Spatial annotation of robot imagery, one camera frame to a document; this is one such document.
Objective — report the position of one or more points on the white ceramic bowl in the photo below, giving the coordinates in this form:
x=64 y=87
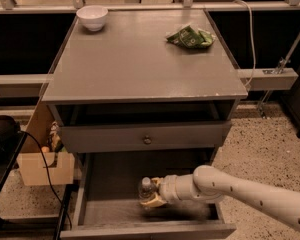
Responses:
x=92 y=17

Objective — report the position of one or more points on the items inside cardboard box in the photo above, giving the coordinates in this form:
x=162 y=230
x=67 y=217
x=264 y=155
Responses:
x=54 y=142

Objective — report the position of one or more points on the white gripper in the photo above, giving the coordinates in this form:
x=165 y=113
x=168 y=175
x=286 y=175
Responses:
x=169 y=189

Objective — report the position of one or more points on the black bag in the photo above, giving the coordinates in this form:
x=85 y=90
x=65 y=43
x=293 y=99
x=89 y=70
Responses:
x=8 y=130

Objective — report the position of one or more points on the metal diagonal brace rod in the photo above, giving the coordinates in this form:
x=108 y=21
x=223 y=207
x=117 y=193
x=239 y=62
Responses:
x=278 y=71

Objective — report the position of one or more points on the grey wooden cabinet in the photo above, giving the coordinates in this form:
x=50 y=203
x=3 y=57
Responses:
x=128 y=73

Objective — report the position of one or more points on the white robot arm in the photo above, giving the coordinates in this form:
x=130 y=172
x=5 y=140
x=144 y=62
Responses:
x=207 y=183

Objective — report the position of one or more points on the open grey lower drawer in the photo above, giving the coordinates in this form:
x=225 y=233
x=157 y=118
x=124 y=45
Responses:
x=108 y=207

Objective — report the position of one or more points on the cardboard box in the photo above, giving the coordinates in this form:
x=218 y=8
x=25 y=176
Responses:
x=35 y=165

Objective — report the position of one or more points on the black stand frame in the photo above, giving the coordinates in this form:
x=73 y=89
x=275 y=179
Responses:
x=10 y=151

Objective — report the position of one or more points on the closed grey upper drawer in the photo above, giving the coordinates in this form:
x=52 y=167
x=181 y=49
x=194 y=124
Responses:
x=129 y=137

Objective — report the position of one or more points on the clear plastic water bottle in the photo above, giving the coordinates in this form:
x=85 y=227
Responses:
x=146 y=188

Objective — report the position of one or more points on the green snack bag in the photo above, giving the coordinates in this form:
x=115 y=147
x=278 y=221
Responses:
x=188 y=37

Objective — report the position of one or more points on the round dark drawer knob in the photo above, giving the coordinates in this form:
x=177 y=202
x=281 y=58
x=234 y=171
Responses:
x=147 y=140

